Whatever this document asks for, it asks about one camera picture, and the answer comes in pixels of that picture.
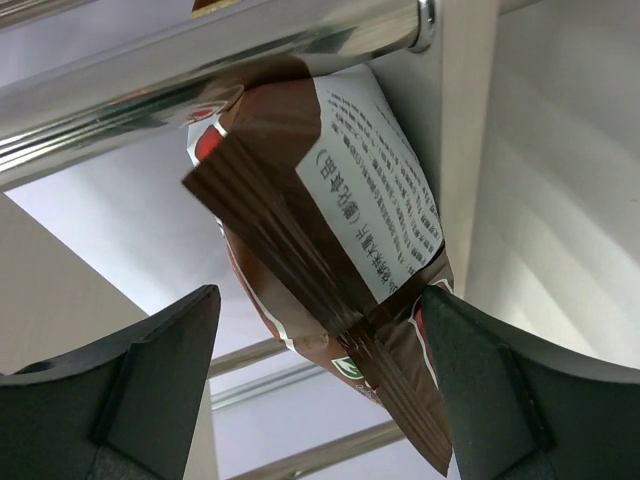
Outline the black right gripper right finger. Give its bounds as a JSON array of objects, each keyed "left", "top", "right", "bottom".
[{"left": 421, "top": 286, "right": 639, "bottom": 479}]

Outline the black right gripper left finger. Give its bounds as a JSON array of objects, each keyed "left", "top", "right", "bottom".
[{"left": 1, "top": 285, "right": 221, "bottom": 479}]

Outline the brown Chuba cassava chips bag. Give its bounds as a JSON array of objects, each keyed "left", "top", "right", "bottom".
[{"left": 184, "top": 65, "right": 454, "bottom": 473}]

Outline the white two-tier wooden shelf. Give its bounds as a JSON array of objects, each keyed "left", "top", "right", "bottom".
[{"left": 0, "top": 0, "right": 640, "bottom": 480}]

